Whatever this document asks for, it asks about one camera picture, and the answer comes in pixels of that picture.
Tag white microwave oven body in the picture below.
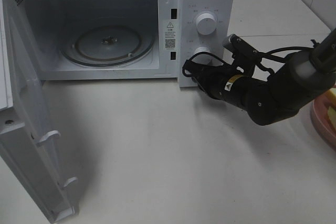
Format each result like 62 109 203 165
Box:
1 0 233 93

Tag upper white power knob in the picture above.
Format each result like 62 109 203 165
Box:
195 11 217 35

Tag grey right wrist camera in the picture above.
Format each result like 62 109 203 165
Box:
222 34 259 74

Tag black camera cable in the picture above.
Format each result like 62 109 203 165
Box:
183 47 316 78

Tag pink round plate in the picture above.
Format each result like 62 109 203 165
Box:
310 93 335 151

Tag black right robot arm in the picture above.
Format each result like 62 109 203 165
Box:
182 31 335 126

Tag white warning label sticker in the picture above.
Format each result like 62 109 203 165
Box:
163 19 178 50

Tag white microwave door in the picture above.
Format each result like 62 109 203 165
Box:
1 0 77 223

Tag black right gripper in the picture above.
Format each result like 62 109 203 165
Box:
182 60 249 109

